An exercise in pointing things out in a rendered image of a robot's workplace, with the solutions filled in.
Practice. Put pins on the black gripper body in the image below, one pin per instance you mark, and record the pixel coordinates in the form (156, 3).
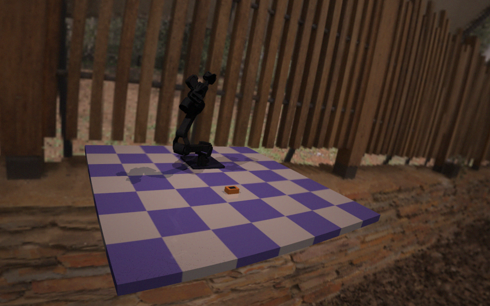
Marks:
(198, 86)

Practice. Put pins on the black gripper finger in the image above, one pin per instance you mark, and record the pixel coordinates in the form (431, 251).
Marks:
(200, 93)
(211, 77)

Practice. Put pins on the orange block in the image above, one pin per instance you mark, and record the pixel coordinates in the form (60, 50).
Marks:
(231, 190)

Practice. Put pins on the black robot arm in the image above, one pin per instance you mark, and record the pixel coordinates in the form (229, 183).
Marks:
(192, 110)

